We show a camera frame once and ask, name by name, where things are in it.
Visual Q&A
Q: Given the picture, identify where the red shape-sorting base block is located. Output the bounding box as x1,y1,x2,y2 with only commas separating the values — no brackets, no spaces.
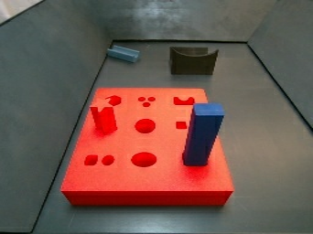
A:
62,88,234,206

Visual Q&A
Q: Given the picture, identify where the red star-shaped peg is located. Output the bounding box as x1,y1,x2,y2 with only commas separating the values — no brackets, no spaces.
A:
90,100,118,134

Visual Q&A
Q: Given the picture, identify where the light blue arch object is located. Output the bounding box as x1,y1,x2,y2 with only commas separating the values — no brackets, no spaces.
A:
107,45,139,63

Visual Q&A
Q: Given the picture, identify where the black curved fixture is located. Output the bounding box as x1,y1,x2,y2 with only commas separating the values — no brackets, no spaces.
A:
170,47,220,75

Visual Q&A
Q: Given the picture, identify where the dark blue rectangular peg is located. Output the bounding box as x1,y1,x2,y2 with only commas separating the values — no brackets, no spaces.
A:
182,103,225,166

